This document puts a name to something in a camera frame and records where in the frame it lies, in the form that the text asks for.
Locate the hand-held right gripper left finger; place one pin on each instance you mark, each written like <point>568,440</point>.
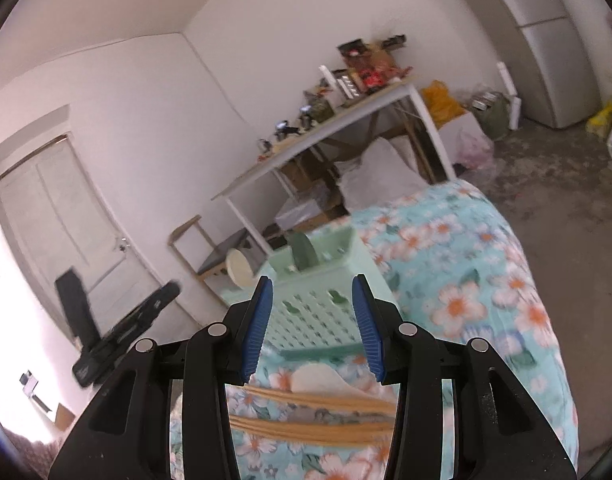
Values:
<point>256,330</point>

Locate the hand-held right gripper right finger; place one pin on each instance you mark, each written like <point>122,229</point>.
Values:
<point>368,330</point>

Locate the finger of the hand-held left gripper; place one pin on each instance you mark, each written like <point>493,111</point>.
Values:
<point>156,305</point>

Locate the green plastic utensil basket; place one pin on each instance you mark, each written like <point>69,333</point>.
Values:
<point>316,310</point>

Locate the wooden chopstick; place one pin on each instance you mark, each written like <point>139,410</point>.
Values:
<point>311,422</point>
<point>311,396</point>
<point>311,431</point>
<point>326,440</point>
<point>336,405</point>

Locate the wooden chair with black seat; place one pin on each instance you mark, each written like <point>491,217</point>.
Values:
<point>221,257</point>

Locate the white door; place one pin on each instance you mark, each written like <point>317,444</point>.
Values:
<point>66,230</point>

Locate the grey-green spoon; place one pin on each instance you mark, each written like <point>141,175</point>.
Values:
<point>302,252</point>

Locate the small black appliance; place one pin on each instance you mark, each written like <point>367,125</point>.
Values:
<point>273,237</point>

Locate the floral blue blanket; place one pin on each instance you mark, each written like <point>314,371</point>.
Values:
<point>461,280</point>

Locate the clear bin with white liner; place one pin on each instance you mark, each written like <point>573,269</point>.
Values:
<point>301,212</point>

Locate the white sacks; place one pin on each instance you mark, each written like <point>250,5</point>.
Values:
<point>381,170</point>

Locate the cardboard box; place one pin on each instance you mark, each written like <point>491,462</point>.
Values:
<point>306,175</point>

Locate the white table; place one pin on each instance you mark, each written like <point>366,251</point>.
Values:
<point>306,140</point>

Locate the black device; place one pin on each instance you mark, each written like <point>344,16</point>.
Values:
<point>306,116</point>
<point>285,130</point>

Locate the pink plastic bag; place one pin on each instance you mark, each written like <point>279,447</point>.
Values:
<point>473,152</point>

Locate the white box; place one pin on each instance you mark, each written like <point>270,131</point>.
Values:
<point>458,135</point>

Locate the green glass jar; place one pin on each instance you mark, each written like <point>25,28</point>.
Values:
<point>322,109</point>

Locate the yellow plastic bag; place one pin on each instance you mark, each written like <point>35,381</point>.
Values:
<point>441,102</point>

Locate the green bin with cans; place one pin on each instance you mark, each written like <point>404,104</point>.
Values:
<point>491,115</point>

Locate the red soda bottle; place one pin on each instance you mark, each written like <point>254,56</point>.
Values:
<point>373,79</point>

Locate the white tubes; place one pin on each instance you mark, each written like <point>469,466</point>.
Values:
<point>508,90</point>

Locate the black box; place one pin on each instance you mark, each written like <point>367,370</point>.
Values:
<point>353,49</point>

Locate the yellow-green bag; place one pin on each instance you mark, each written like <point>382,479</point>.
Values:
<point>603,117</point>

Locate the silver refrigerator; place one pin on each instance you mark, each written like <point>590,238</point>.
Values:
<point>561,70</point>

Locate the white wall socket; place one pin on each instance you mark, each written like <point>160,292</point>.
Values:
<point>30,381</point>

